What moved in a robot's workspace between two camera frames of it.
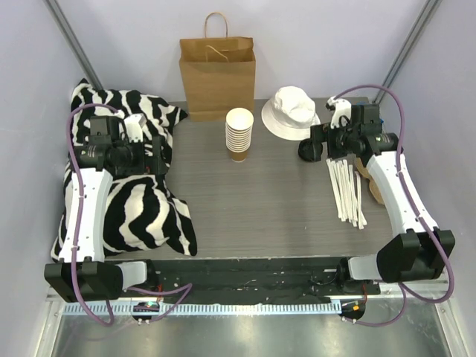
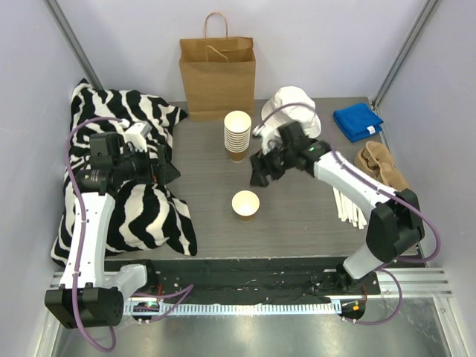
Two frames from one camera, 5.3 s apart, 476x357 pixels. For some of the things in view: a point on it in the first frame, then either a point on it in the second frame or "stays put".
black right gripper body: (317, 135) -> (271, 163)
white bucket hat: (290, 114) stays put
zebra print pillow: (145, 211) stays put
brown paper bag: (218, 72) stays put
